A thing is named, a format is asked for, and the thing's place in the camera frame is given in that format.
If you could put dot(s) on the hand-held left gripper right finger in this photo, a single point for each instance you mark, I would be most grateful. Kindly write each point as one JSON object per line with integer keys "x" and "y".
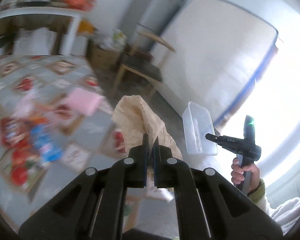
{"x": 163, "y": 165}

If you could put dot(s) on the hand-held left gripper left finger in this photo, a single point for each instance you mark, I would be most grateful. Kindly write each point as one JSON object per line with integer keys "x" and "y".
{"x": 137, "y": 165}

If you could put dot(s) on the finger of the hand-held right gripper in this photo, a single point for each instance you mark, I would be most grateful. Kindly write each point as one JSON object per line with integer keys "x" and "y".
{"x": 215, "y": 138}

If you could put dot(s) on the clear plastic food container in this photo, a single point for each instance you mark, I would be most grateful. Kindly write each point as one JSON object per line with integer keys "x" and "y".
{"x": 197, "y": 130}

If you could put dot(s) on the brown paper bag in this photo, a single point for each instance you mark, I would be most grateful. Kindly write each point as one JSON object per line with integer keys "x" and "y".
{"x": 137, "y": 115}

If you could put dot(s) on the pink mesh sponge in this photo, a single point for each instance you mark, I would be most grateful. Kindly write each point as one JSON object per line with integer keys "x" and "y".
{"x": 82, "y": 100}

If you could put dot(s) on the blue white toothpaste box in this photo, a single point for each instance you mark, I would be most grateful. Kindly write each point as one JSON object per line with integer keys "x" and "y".
{"x": 47, "y": 150}

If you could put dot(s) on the pink clear plastic bag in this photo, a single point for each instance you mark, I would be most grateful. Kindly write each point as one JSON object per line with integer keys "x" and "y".
{"x": 28, "y": 105}

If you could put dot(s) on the red printed carton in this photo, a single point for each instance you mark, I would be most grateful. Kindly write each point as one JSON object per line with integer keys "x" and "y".
{"x": 15, "y": 132}

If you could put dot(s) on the person's right forearm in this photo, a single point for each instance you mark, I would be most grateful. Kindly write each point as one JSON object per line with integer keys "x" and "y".
{"x": 285, "y": 212}

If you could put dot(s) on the person's right hand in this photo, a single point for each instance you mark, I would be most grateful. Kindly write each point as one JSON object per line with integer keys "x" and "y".
{"x": 237, "y": 173}

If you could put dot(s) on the white mattress blue edge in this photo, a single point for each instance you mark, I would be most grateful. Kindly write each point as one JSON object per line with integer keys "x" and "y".
{"x": 215, "y": 55}

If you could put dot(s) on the wooden chair black seat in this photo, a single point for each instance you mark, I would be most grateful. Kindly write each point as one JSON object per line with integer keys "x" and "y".
{"x": 140, "y": 66}

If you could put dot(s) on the cardboard box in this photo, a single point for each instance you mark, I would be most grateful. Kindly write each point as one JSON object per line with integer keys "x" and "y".
{"x": 102, "y": 56}

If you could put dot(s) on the fruit print tablecloth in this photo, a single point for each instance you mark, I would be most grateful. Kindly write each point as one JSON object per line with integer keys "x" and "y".
{"x": 52, "y": 80}

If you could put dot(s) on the white green carton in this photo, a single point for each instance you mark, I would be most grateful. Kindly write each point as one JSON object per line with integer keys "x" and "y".
{"x": 118, "y": 35}

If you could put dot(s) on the grey refrigerator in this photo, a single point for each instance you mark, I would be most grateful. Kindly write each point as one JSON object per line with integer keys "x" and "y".
{"x": 152, "y": 10}

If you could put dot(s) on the yellow plastic bag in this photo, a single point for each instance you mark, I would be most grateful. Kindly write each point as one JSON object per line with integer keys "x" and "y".
{"x": 86, "y": 27}

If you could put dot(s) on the white plastic bag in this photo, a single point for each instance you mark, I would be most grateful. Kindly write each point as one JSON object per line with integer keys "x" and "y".
{"x": 35, "y": 41}

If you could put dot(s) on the orange plastic bag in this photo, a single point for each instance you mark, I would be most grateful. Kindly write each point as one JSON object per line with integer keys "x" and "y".
{"x": 78, "y": 1}

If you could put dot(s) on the white side table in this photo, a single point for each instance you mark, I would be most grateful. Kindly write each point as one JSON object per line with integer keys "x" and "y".
{"x": 40, "y": 11}

